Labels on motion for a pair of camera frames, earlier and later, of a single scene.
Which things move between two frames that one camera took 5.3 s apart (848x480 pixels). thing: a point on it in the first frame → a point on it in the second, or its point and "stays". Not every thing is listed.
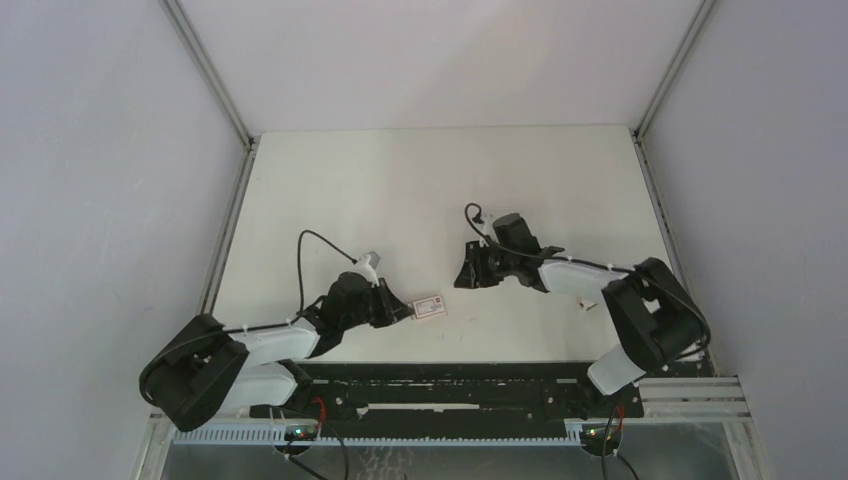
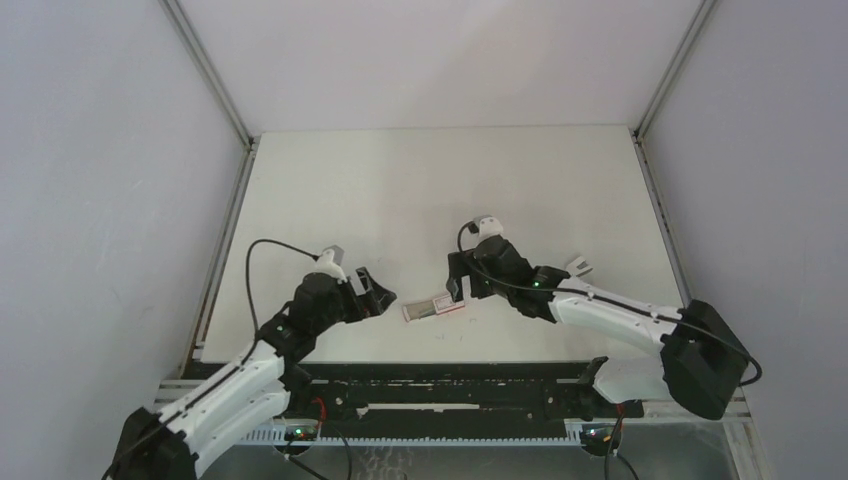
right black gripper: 474,274 → 463,264
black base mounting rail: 452,392 stays
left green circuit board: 300,433 stays
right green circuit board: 594,435 stays
